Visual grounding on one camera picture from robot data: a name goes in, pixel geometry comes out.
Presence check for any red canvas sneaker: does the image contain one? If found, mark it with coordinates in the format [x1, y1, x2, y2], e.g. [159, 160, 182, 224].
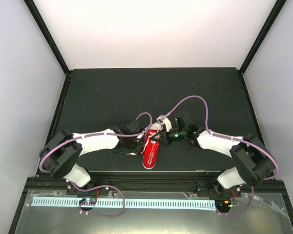
[142, 123, 162, 170]

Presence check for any white shoelace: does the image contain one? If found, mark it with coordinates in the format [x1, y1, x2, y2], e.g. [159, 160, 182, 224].
[127, 123, 162, 157]

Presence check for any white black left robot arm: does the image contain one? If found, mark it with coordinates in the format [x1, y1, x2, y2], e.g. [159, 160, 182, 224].
[39, 120, 146, 195]

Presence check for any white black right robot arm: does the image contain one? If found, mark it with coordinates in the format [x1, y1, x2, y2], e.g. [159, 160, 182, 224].
[145, 114, 276, 196]

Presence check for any left controller circuit board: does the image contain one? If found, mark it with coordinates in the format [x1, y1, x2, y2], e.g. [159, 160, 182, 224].
[79, 197, 97, 206]

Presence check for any controller circuit board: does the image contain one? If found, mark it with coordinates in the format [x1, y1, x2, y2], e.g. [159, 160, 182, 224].
[217, 200, 239, 208]
[79, 197, 97, 206]

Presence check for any right controller circuit board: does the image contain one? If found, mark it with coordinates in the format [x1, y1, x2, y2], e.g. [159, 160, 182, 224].
[217, 200, 239, 208]

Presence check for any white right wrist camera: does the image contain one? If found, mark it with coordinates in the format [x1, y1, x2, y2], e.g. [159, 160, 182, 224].
[156, 115, 172, 132]

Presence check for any black front mounting rail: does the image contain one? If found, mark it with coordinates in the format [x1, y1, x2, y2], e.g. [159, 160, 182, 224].
[26, 170, 284, 198]

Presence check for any white slotted cable duct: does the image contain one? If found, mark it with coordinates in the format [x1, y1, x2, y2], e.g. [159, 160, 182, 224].
[31, 197, 216, 211]

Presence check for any black frame rail right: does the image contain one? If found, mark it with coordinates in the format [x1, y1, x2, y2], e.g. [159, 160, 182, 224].
[238, 70, 293, 234]

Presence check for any black frame rail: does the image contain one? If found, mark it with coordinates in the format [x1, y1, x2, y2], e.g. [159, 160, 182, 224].
[238, 70, 293, 234]
[8, 72, 72, 234]

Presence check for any black aluminium frame post right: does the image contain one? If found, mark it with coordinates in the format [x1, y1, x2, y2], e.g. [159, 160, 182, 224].
[239, 0, 287, 74]

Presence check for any black aluminium frame post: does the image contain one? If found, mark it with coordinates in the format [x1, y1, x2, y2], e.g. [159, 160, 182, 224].
[239, 0, 287, 74]
[24, 0, 70, 75]

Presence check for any black frame rail left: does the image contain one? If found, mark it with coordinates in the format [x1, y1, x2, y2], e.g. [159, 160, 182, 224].
[8, 72, 72, 234]

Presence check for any black aluminium frame post left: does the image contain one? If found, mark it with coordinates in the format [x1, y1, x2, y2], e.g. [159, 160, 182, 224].
[24, 0, 70, 75]

